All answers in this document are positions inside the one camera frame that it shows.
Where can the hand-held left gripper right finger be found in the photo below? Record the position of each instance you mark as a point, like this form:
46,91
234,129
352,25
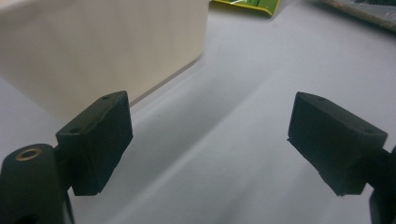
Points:
330,137

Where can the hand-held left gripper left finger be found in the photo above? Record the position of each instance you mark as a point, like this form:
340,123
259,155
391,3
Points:
96,146

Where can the white plastic container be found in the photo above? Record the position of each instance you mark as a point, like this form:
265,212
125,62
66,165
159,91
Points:
99,46

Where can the grey flat mat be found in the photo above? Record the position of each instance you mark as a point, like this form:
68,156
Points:
364,10

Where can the green yellow snack packet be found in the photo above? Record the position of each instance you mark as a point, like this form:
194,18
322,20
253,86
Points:
249,5

